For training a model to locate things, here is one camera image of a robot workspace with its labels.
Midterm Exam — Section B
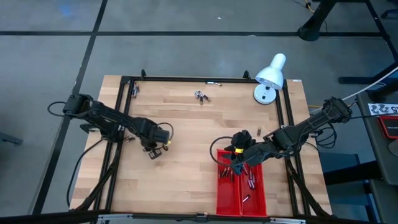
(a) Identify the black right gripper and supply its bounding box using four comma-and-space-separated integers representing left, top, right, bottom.
224, 141, 274, 176

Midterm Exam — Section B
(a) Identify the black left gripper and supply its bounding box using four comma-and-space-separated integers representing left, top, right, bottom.
139, 123, 171, 161

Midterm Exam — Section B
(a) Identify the red plastic bin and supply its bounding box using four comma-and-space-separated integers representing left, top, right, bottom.
216, 149, 243, 218
239, 150, 268, 218

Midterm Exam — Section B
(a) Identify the white desk lamp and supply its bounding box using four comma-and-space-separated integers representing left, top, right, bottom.
253, 52, 287, 106

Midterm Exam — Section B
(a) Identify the grey side table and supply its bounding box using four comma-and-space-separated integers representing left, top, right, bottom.
356, 90, 398, 224

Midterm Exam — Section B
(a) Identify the grey furniture foot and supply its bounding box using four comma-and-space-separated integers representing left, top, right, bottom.
0, 132, 24, 146

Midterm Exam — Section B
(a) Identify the black table foot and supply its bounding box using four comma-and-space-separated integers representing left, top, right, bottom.
338, 60, 398, 85

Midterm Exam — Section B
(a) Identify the paper with black marks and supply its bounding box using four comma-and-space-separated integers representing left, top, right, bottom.
368, 103, 398, 116

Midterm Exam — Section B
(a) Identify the grey round object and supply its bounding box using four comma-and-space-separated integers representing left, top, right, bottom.
388, 139, 398, 158

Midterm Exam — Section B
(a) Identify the red framed device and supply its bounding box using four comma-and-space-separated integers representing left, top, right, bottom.
377, 114, 398, 140

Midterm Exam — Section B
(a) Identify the black desk leg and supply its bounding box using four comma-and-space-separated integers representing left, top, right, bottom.
297, 0, 338, 42

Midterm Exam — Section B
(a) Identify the black chair base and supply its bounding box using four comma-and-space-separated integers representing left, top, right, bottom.
381, 8, 398, 19

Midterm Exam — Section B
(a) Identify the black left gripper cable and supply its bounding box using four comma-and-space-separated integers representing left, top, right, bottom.
157, 121, 175, 146

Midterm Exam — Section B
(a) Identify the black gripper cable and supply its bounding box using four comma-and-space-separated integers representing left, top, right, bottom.
210, 136, 237, 168
157, 121, 175, 146

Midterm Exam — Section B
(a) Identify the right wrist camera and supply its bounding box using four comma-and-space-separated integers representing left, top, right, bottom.
232, 129, 253, 145

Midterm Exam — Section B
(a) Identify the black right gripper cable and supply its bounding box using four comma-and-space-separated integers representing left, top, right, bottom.
210, 136, 237, 168

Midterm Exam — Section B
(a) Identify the silver metal bracket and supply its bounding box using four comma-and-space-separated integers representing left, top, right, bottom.
98, 213, 134, 224
269, 217, 307, 224

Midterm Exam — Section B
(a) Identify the black metal table frame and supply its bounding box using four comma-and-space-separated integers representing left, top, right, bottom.
70, 68, 333, 224

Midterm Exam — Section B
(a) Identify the black power cable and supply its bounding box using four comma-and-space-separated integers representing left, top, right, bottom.
66, 138, 105, 208

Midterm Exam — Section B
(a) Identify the white cable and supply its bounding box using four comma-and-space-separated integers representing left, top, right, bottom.
348, 67, 398, 99

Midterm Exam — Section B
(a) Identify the yellow cable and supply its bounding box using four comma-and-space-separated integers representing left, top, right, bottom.
294, 0, 315, 13

